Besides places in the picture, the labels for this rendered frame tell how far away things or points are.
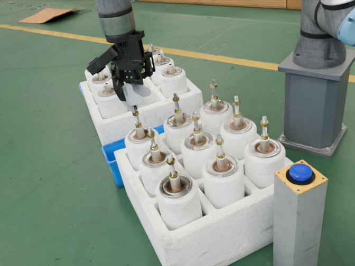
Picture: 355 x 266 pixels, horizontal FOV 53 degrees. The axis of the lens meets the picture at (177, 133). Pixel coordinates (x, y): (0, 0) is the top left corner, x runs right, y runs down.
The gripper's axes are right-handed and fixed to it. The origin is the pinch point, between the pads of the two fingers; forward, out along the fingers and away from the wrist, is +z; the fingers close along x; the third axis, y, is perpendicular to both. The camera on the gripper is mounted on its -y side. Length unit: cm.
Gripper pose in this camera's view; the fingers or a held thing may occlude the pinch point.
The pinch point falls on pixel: (131, 106)
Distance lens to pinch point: 93.2
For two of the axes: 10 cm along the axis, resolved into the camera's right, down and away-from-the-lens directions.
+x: 3.7, -5.8, 7.3
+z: 1.5, 8.1, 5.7
